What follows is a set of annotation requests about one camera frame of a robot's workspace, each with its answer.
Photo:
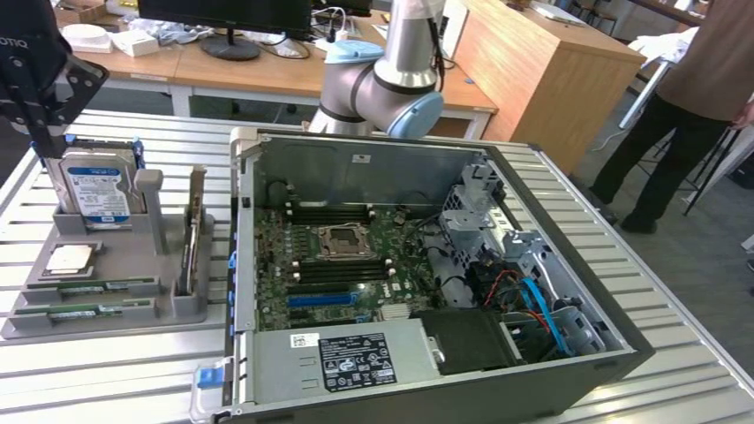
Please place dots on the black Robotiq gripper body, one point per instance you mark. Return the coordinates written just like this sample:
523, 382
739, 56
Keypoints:
26, 40

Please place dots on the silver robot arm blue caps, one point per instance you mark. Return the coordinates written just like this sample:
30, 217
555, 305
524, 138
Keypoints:
388, 75

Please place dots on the green RAM stick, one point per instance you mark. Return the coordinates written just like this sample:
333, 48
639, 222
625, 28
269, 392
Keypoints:
82, 310
88, 286

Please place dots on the black RAM slot bank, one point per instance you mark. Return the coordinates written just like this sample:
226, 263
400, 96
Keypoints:
341, 270
329, 214

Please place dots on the person's hand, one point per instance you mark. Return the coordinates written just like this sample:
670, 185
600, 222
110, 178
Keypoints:
746, 114

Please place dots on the white round device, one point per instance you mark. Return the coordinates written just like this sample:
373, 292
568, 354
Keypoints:
86, 37

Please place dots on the white cardboard box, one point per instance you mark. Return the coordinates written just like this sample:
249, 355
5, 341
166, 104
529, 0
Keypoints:
134, 43

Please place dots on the hard disk blue label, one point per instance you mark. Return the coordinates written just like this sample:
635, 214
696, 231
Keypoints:
97, 190

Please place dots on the wooden desk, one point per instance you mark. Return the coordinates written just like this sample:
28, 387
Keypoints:
246, 73

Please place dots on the black computer monitor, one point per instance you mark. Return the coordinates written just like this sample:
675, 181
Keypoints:
222, 13

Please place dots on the silver CPU chip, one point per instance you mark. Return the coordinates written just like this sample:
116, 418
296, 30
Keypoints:
69, 259

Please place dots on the grey parts rack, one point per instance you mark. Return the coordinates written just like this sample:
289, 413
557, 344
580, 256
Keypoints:
129, 269

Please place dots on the white power strip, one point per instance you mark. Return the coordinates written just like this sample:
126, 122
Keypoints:
332, 37

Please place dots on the green motherboard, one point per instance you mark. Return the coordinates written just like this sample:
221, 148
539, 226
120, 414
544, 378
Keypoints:
276, 282

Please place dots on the metal CPU socket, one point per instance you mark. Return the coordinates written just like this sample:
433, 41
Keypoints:
343, 243

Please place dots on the blue expansion slot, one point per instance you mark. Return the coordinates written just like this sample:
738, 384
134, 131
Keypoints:
320, 300

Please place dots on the blue case latch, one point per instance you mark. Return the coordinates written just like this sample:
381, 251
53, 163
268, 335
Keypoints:
206, 379

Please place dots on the grey power supply unit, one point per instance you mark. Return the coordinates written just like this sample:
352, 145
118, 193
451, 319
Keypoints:
283, 371

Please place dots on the small silver heatsink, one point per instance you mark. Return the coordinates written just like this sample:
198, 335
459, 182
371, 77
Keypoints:
395, 312

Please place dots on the wooden cabinet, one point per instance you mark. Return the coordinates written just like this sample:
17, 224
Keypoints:
529, 75

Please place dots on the silver metal disk bay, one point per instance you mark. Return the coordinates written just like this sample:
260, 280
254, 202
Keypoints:
529, 256

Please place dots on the black fan shroud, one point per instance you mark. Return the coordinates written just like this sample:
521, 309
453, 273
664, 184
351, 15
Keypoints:
464, 342

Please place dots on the black open PC case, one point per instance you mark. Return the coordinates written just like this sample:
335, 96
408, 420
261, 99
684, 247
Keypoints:
588, 287

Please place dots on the person in brown shirt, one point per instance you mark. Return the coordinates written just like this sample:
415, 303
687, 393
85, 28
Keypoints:
706, 66

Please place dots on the graphics card with bracket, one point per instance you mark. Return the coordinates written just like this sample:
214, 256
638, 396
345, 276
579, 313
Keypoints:
193, 229

